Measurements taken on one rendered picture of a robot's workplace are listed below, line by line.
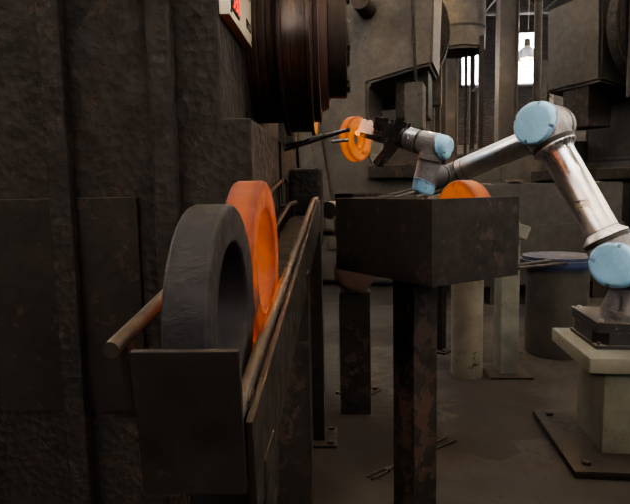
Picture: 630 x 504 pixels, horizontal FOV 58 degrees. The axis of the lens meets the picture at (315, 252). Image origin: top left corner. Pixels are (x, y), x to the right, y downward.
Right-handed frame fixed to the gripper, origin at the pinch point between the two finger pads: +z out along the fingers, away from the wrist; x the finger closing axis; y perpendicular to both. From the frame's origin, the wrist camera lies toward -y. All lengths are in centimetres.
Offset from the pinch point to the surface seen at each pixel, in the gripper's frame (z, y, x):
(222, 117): -32, 3, 92
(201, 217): -81, 0, 139
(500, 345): -55, -68, -45
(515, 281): -53, -43, -48
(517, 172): 60, -23, -361
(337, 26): -24, 27, 53
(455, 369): -45, -80, -33
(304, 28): -24, 24, 64
